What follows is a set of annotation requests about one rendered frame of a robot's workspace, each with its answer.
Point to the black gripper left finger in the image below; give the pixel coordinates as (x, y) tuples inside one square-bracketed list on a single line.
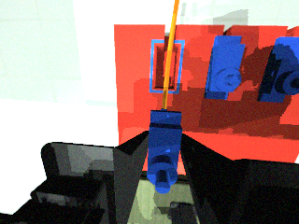
[(118, 167)]

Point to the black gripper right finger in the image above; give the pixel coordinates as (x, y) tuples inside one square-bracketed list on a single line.
[(220, 186)]

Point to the red flat plate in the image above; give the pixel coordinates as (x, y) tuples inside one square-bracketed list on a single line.
[(237, 90)]

